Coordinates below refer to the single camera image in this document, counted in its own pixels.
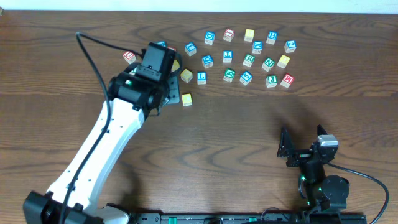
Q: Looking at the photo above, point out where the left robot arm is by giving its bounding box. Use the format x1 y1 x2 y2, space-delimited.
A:
22 71 180 223

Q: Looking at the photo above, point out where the blue P block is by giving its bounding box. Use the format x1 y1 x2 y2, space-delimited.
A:
157 41 167 47

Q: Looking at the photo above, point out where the blue Q block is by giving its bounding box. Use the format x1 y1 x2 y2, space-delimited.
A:
204 31 215 45

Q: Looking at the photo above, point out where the blue X block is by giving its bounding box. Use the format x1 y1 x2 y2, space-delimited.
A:
252 41 263 54

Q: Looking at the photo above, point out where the red M block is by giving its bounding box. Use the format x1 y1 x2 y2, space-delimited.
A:
280 73 295 88

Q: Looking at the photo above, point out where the green J block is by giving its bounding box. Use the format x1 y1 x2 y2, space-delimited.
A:
266 75 278 88

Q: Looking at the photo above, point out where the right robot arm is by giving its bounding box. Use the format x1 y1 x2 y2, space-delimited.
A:
277 124 349 212

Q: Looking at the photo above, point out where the yellow K block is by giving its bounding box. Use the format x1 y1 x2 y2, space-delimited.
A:
171 60 180 72

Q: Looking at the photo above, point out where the blue L block front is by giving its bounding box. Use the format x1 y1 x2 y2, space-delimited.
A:
197 72 207 85

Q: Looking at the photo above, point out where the blue two block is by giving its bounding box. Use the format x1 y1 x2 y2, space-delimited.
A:
284 40 297 54

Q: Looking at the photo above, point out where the blue L block middle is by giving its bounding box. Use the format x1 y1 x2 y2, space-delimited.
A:
223 50 233 63

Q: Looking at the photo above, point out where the yellow C block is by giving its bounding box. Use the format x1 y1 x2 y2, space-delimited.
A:
181 93 192 106

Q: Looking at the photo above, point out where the yellow S block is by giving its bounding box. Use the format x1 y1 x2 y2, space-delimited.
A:
244 29 255 42

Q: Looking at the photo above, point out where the red I block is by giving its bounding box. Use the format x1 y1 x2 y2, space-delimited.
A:
223 28 235 42

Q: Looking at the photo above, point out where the green B block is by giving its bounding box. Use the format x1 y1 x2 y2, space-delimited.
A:
223 68 236 83

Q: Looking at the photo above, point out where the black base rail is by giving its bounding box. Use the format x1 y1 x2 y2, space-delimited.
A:
104 211 367 224

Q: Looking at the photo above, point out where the blue H block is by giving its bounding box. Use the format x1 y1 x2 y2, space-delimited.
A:
266 31 278 45

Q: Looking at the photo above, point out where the green R block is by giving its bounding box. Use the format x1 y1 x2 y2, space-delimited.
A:
243 54 255 67

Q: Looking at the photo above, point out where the yellow O block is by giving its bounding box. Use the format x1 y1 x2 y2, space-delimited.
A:
277 55 290 68

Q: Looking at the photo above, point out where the green N block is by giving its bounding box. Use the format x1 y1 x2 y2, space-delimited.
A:
262 57 275 72

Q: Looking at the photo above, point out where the blue l block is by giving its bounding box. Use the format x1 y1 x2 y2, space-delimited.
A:
223 50 233 63
197 72 207 85

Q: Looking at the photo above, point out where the blue D block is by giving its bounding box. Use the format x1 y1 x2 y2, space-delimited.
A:
201 55 213 68

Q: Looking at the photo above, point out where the yellow block near L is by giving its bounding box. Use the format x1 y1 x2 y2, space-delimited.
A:
180 69 193 83

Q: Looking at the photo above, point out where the red U block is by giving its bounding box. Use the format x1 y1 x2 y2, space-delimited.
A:
123 51 137 64

